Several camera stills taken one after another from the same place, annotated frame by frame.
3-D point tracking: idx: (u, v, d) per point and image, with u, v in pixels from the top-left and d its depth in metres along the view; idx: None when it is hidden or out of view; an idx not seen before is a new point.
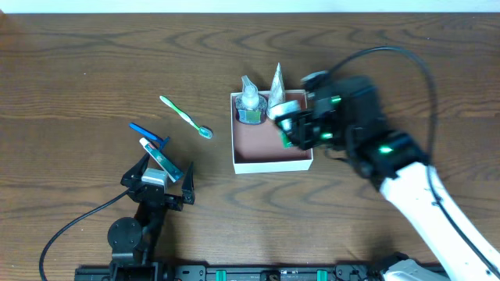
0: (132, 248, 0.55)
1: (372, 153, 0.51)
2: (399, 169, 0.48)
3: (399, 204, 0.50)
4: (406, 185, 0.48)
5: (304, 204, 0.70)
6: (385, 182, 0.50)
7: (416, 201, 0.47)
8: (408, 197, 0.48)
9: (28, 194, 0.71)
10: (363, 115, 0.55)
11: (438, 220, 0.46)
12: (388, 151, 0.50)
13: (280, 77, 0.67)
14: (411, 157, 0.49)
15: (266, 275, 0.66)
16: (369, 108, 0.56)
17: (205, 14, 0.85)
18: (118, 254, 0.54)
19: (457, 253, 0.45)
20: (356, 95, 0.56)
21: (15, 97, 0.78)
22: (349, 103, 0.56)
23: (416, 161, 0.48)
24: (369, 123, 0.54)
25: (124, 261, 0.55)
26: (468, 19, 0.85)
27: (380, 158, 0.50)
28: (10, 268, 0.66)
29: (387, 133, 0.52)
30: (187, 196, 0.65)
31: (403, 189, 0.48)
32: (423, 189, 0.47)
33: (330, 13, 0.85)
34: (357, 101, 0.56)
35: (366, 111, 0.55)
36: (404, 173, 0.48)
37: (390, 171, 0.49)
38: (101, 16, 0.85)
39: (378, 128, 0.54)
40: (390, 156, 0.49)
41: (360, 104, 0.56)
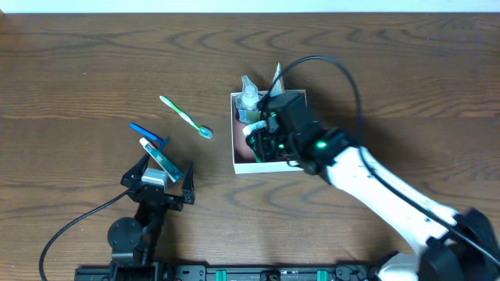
0: (132, 248, 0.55)
1: (315, 152, 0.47)
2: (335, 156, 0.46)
3: (348, 190, 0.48)
4: (341, 167, 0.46)
5: (304, 204, 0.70)
6: (329, 173, 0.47)
7: (354, 179, 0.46)
8: (348, 177, 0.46)
9: (29, 194, 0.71)
10: (298, 124, 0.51)
11: (377, 190, 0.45)
12: (323, 146, 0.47)
13: (279, 78, 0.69)
14: (345, 145, 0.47)
15: (266, 275, 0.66)
16: (303, 115, 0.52)
17: (205, 14, 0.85)
18: (118, 254, 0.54)
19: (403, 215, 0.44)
20: (287, 107, 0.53)
21: (14, 97, 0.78)
22: (283, 115, 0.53)
23: (350, 146, 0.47)
24: (306, 128, 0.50)
25: (123, 261, 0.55)
26: (469, 19, 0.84)
27: (322, 152, 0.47)
28: (11, 268, 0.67)
29: (322, 132, 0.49)
30: (187, 196, 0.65)
31: (341, 172, 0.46)
32: (357, 166, 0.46)
33: (330, 13, 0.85)
34: (289, 112, 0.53)
35: (298, 119, 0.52)
36: (341, 159, 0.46)
37: (328, 159, 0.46)
38: (101, 16, 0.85)
39: (316, 129, 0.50)
40: (326, 149, 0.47)
41: (294, 111, 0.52)
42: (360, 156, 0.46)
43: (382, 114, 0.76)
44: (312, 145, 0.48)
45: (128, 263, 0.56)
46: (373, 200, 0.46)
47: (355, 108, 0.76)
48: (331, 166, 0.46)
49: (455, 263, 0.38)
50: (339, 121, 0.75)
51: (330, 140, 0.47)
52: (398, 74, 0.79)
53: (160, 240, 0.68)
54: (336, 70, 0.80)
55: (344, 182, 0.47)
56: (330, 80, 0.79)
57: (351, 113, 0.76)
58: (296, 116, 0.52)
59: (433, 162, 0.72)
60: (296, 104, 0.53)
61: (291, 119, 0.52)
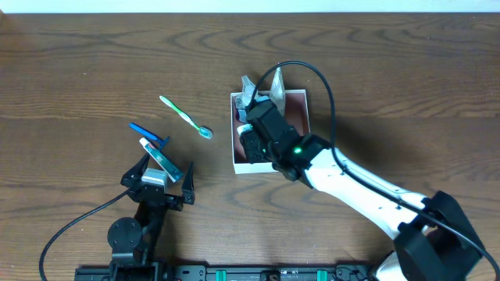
0: (132, 248, 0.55)
1: (294, 160, 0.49)
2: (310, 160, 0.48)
3: (326, 189, 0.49)
4: (317, 168, 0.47)
5: (304, 204, 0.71)
6: (306, 176, 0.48)
7: (330, 178, 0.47)
8: (324, 177, 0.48)
9: (29, 194, 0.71)
10: (275, 136, 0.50)
11: (351, 186, 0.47)
12: (299, 151, 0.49)
13: (280, 77, 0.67)
14: (319, 148, 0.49)
15: (266, 275, 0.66)
16: (279, 126, 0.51)
17: (205, 14, 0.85)
18: (118, 254, 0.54)
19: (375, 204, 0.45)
20: (262, 119, 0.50)
21: (14, 97, 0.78)
22: (260, 128, 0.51)
23: (324, 149, 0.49)
24: (283, 139, 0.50)
25: (123, 261, 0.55)
26: (468, 19, 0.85)
27: (299, 158, 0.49)
28: (10, 268, 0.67)
29: (298, 140, 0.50)
30: (187, 196, 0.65)
31: (318, 172, 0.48)
32: (330, 165, 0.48)
33: (330, 13, 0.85)
34: (265, 124, 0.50)
35: (275, 130, 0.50)
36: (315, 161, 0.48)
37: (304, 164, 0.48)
38: (101, 16, 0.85)
39: (291, 139, 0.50)
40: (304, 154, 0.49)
41: (272, 122, 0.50)
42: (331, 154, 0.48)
43: (382, 114, 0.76)
44: (291, 154, 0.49)
45: (128, 263, 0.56)
46: (349, 195, 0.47)
47: (355, 108, 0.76)
48: (308, 169, 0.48)
49: (425, 243, 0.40)
50: (339, 121, 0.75)
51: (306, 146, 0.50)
52: (397, 74, 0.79)
53: (160, 241, 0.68)
54: (336, 70, 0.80)
55: (322, 182, 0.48)
56: (330, 80, 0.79)
57: (351, 113, 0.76)
58: (273, 127, 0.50)
59: (433, 162, 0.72)
60: (271, 113, 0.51)
61: (269, 131, 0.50)
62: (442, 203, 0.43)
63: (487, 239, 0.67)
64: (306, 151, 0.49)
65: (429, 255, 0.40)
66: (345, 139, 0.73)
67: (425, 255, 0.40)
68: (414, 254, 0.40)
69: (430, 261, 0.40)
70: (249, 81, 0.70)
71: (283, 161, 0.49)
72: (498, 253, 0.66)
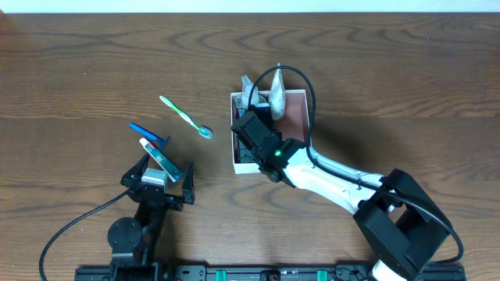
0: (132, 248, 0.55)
1: (276, 163, 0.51)
2: (291, 163, 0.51)
3: (302, 183, 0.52)
4: (291, 167, 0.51)
5: (304, 204, 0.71)
6: (287, 176, 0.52)
7: (302, 172, 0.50)
8: (298, 173, 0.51)
9: (29, 194, 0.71)
10: (257, 141, 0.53)
11: (321, 176, 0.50)
12: (279, 154, 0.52)
13: (280, 77, 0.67)
14: (298, 149, 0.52)
15: (266, 275, 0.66)
16: (259, 131, 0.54)
17: (205, 14, 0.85)
18: (118, 254, 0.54)
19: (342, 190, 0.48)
20: (245, 127, 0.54)
21: (14, 97, 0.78)
22: (243, 135, 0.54)
23: (300, 148, 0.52)
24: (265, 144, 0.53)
25: (123, 261, 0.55)
26: (469, 19, 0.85)
27: (280, 160, 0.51)
28: (11, 268, 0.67)
29: (278, 143, 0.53)
30: (187, 196, 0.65)
31: (293, 169, 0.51)
32: (302, 161, 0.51)
33: (330, 13, 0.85)
34: (247, 132, 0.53)
35: (256, 136, 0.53)
36: (291, 160, 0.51)
37: (283, 164, 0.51)
38: (101, 16, 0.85)
39: (273, 143, 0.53)
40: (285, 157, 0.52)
41: (254, 128, 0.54)
42: (304, 152, 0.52)
43: (382, 114, 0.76)
44: (272, 157, 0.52)
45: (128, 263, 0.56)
46: (320, 185, 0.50)
47: (355, 108, 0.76)
48: (285, 169, 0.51)
49: (384, 219, 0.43)
50: (339, 121, 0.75)
51: (287, 148, 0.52)
52: (398, 74, 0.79)
53: (160, 240, 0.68)
54: (336, 70, 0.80)
55: (298, 178, 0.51)
56: (330, 80, 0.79)
57: (351, 113, 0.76)
58: (255, 133, 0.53)
59: (433, 162, 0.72)
60: (252, 121, 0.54)
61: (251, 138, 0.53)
62: (398, 179, 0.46)
63: (487, 239, 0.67)
64: (287, 153, 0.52)
65: (389, 229, 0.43)
66: (344, 139, 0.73)
67: (384, 229, 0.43)
68: (373, 228, 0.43)
69: (391, 235, 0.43)
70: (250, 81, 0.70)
71: (265, 164, 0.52)
72: (498, 253, 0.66)
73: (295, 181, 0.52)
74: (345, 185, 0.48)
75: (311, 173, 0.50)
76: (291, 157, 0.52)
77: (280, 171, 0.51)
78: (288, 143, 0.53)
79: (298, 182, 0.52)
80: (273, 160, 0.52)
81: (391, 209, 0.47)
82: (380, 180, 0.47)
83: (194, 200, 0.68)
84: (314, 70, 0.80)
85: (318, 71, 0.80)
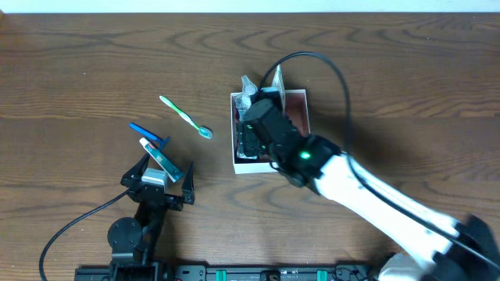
0: (132, 249, 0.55)
1: (297, 165, 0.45)
2: (321, 168, 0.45)
3: (340, 200, 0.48)
4: (330, 176, 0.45)
5: (304, 204, 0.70)
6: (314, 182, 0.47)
7: (348, 192, 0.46)
8: (339, 186, 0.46)
9: (29, 194, 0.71)
10: (276, 136, 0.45)
11: (370, 203, 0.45)
12: (307, 157, 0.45)
13: (280, 77, 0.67)
14: (329, 152, 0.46)
15: (266, 275, 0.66)
16: (280, 126, 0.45)
17: (205, 14, 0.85)
18: (117, 254, 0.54)
19: (397, 222, 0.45)
20: (262, 119, 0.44)
21: (14, 97, 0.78)
22: (259, 128, 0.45)
23: (334, 154, 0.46)
24: (287, 139, 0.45)
25: (123, 261, 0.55)
26: (469, 19, 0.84)
27: (308, 165, 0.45)
28: (11, 268, 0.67)
29: (304, 141, 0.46)
30: (187, 196, 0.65)
31: (332, 183, 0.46)
32: (345, 176, 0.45)
33: (330, 13, 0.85)
34: (266, 125, 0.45)
35: (276, 130, 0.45)
36: (327, 169, 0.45)
37: (313, 170, 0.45)
38: (101, 16, 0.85)
39: (296, 140, 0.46)
40: (312, 159, 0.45)
41: (273, 120, 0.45)
42: (339, 161, 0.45)
43: (382, 114, 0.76)
44: (298, 159, 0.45)
45: (129, 263, 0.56)
46: (369, 211, 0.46)
47: (355, 108, 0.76)
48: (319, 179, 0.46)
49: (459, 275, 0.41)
50: (339, 121, 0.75)
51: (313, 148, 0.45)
52: (397, 74, 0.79)
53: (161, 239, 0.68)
54: (336, 70, 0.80)
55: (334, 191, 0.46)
56: (329, 80, 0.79)
57: (351, 113, 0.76)
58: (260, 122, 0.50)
59: (433, 162, 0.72)
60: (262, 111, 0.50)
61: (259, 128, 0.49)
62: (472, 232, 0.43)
63: None
64: (316, 156, 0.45)
65: None
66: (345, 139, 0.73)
67: None
68: None
69: None
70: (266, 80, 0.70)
71: (287, 166, 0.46)
72: None
73: (330, 195, 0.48)
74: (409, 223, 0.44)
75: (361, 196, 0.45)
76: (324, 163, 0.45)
77: (306, 175, 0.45)
78: (316, 141, 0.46)
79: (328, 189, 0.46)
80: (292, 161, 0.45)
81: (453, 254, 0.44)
82: (455, 229, 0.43)
83: (194, 200, 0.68)
84: (314, 71, 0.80)
85: (318, 72, 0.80)
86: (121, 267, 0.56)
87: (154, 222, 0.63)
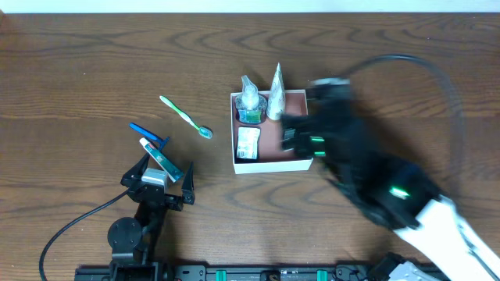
0: (132, 249, 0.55)
1: (378, 196, 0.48)
2: (418, 215, 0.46)
3: (419, 242, 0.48)
4: (430, 228, 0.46)
5: (305, 204, 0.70)
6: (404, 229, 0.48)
7: (444, 238, 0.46)
8: (433, 238, 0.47)
9: (29, 194, 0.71)
10: (351, 153, 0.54)
11: (461, 250, 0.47)
12: (401, 195, 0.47)
13: (280, 77, 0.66)
14: (429, 197, 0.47)
15: (266, 275, 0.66)
16: (355, 144, 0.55)
17: (205, 14, 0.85)
18: (117, 254, 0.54)
19: (471, 272, 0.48)
20: (334, 136, 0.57)
21: (15, 97, 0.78)
22: (329, 143, 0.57)
23: (435, 200, 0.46)
24: (364, 161, 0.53)
25: (123, 261, 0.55)
26: (469, 19, 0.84)
27: (399, 204, 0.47)
28: (11, 268, 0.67)
29: (387, 171, 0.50)
30: (187, 196, 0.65)
31: (431, 222, 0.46)
32: (448, 217, 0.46)
33: (330, 13, 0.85)
34: (338, 143, 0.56)
35: (355, 147, 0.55)
36: (424, 218, 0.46)
37: (405, 216, 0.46)
38: (101, 16, 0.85)
39: (372, 167, 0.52)
40: (405, 200, 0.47)
41: (351, 137, 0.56)
42: (433, 207, 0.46)
43: (382, 115, 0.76)
44: (390, 197, 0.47)
45: (128, 263, 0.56)
46: (448, 257, 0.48)
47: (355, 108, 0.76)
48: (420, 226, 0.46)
49: None
50: None
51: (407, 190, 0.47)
52: (397, 75, 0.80)
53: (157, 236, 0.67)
54: (336, 70, 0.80)
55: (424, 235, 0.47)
56: None
57: None
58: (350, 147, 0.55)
59: (433, 162, 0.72)
60: (351, 131, 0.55)
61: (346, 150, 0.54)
62: None
63: (486, 239, 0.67)
64: (415, 198, 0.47)
65: None
66: None
67: None
68: None
69: None
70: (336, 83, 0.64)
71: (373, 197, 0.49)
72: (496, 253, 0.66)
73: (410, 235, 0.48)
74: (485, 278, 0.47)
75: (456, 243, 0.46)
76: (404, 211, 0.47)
77: (393, 212, 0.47)
78: (418, 190, 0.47)
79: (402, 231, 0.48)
80: (375, 190, 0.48)
81: None
82: None
83: (194, 200, 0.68)
84: (314, 71, 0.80)
85: (318, 72, 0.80)
86: (121, 267, 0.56)
87: (152, 222, 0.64)
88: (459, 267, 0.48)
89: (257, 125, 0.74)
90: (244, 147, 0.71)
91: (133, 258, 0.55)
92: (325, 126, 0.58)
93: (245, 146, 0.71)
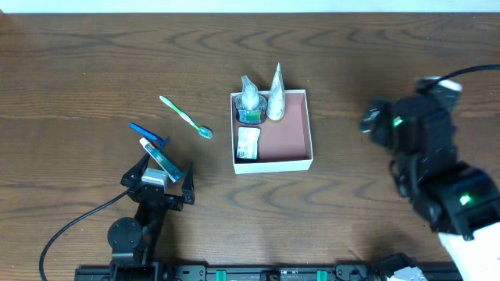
0: (132, 250, 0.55)
1: (442, 193, 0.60)
2: (475, 229, 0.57)
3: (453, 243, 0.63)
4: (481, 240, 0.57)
5: (305, 204, 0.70)
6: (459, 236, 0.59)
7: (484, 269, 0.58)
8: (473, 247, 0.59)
9: (28, 194, 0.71)
10: (431, 148, 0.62)
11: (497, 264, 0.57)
12: (466, 201, 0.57)
13: (280, 77, 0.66)
14: (493, 208, 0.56)
15: (266, 275, 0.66)
16: (440, 134, 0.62)
17: (205, 14, 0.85)
18: (117, 254, 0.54)
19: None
20: (426, 120, 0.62)
21: (15, 97, 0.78)
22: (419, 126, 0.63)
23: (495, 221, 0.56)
24: (436, 155, 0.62)
25: (123, 261, 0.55)
26: (469, 19, 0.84)
27: (469, 210, 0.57)
28: (11, 268, 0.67)
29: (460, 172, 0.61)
30: (187, 196, 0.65)
31: (474, 246, 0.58)
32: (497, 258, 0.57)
33: (330, 13, 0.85)
34: (426, 126, 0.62)
35: (440, 133, 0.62)
36: (476, 232, 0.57)
37: (466, 229, 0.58)
38: (101, 16, 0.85)
39: (444, 160, 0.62)
40: (466, 207, 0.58)
41: (435, 130, 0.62)
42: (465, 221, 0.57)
43: None
44: (454, 200, 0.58)
45: (128, 264, 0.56)
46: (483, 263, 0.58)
47: (355, 108, 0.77)
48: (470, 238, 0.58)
49: None
50: (339, 121, 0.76)
51: (476, 200, 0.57)
52: (397, 75, 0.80)
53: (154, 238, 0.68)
54: (336, 70, 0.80)
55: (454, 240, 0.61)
56: (330, 80, 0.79)
57: (351, 114, 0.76)
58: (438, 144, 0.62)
59: None
60: (433, 122, 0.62)
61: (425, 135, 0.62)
62: None
63: None
64: (481, 208, 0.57)
65: None
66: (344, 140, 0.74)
67: None
68: None
69: None
70: (448, 88, 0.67)
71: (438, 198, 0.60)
72: None
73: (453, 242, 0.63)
74: None
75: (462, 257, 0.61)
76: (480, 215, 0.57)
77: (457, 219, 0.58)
78: (485, 200, 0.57)
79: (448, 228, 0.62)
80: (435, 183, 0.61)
81: None
82: None
83: (194, 200, 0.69)
84: (314, 71, 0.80)
85: (318, 72, 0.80)
86: (121, 267, 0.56)
87: (152, 222, 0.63)
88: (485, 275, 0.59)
89: (257, 125, 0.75)
90: (244, 147, 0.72)
91: (133, 258, 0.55)
92: (419, 113, 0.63)
93: (245, 146, 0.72)
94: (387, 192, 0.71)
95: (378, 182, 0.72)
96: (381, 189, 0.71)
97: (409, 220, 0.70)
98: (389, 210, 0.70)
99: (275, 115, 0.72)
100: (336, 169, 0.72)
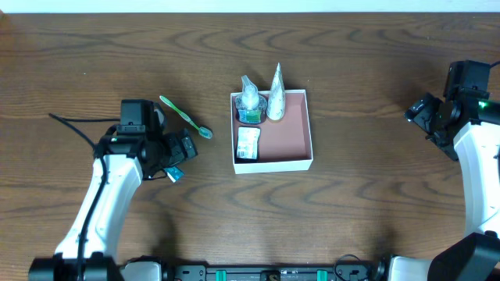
0: (144, 106, 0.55)
1: (466, 101, 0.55)
2: (480, 122, 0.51)
3: (462, 145, 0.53)
4: (483, 130, 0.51)
5: (304, 204, 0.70)
6: (465, 130, 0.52)
7: (481, 151, 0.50)
8: (480, 137, 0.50)
9: (28, 195, 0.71)
10: (469, 79, 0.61)
11: (493, 165, 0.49)
12: (483, 106, 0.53)
13: (280, 77, 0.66)
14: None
15: (266, 275, 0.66)
16: (477, 73, 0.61)
17: (205, 14, 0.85)
18: (127, 103, 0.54)
19: (484, 183, 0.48)
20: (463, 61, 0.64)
21: (14, 97, 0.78)
22: (458, 65, 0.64)
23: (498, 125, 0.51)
24: (471, 90, 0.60)
25: (130, 112, 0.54)
26: (469, 19, 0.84)
27: (478, 110, 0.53)
28: (11, 268, 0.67)
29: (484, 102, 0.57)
30: (188, 144, 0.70)
31: (480, 134, 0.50)
32: (494, 145, 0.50)
33: (330, 12, 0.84)
34: (465, 63, 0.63)
35: (475, 73, 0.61)
36: (485, 126, 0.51)
37: (473, 119, 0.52)
38: (101, 16, 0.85)
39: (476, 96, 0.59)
40: (482, 109, 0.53)
41: (474, 71, 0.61)
42: (473, 120, 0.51)
43: (382, 115, 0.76)
44: (476, 103, 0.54)
45: (130, 122, 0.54)
46: (483, 161, 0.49)
47: (355, 108, 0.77)
48: (473, 125, 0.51)
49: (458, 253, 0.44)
50: (339, 121, 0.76)
51: (491, 106, 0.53)
52: (397, 75, 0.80)
53: (151, 235, 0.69)
54: (336, 70, 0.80)
55: (462, 133, 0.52)
56: (330, 80, 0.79)
57: (351, 113, 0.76)
58: (473, 85, 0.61)
59: (431, 163, 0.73)
60: (474, 62, 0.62)
61: (462, 72, 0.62)
62: (479, 256, 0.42)
63: None
64: (491, 114, 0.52)
65: (451, 267, 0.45)
66: (345, 140, 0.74)
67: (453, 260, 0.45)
68: (460, 246, 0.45)
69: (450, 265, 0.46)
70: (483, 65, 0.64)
71: (460, 104, 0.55)
72: None
73: (462, 139, 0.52)
74: (493, 200, 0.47)
75: (476, 155, 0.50)
76: (487, 119, 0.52)
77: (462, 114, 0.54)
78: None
79: (451, 137, 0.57)
80: (466, 99, 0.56)
81: (460, 255, 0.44)
82: (480, 252, 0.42)
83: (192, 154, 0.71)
84: (315, 72, 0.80)
85: (319, 72, 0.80)
86: (119, 127, 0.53)
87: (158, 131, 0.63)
88: (478, 173, 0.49)
89: (257, 125, 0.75)
90: (244, 147, 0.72)
91: (141, 115, 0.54)
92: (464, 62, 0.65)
93: (245, 146, 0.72)
94: (387, 191, 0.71)
95: (378, 182, 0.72)
96: (381, 188, 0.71)
97: (408, 219, 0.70)
98: (389, 210, 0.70)
99: (275, 115, 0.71)
100: (337, 169, 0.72)
